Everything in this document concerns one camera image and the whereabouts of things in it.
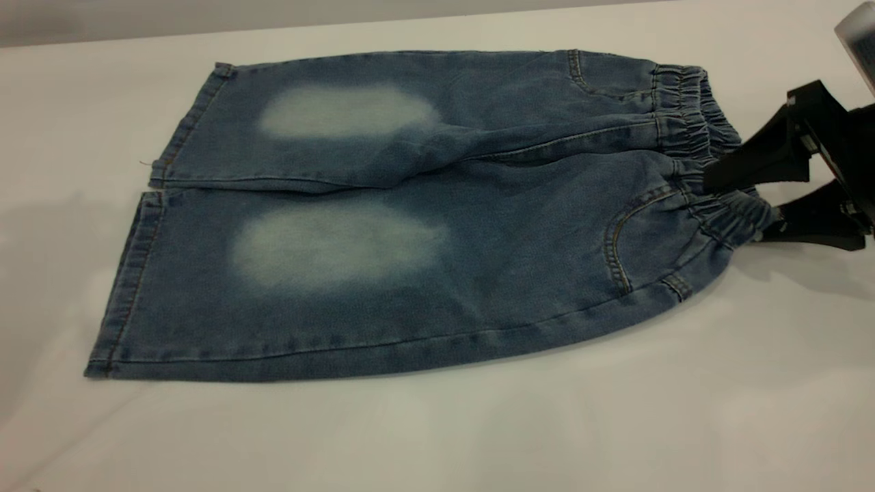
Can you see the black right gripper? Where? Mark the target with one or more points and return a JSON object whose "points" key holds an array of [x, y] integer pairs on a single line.
{"points": [[844, 140]]}

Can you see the blue denim jeans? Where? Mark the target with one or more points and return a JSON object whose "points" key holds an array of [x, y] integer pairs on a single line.
{"points": [[478, 232]]}

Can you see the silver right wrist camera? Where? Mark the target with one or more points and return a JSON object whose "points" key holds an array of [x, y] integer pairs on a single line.
{"points": [[860, 41]]}

